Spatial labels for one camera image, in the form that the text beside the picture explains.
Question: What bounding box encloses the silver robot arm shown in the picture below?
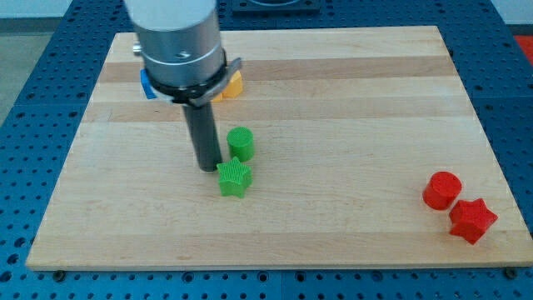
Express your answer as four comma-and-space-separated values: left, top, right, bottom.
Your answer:
125, 0, 242, 172

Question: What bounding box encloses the red cylinder block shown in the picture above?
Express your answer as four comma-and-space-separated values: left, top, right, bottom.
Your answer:
422, 172, 462, 210

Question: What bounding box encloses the yellow block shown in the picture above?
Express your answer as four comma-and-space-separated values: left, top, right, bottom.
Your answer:
212, 71, 243, 103

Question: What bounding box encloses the blue block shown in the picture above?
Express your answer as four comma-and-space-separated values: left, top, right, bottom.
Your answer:
139, 69, 157, 100

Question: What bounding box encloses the black mounting plate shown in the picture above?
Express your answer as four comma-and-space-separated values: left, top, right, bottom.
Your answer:
231, 0, 322, 14

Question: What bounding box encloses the wooden board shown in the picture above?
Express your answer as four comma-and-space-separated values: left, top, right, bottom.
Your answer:
26, 26, 532, 271

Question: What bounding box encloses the green cylinder block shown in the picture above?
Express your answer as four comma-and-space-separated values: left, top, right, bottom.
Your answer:
227, 127, 255, 162

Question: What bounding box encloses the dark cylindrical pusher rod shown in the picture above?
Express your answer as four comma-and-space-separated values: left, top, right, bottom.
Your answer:
182, 103, 222, 172

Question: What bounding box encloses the red star block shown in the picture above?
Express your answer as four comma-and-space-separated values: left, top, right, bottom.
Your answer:
449, 198, 499, 245

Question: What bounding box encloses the green star block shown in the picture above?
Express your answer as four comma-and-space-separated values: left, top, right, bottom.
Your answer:
217, 157, 252, 198

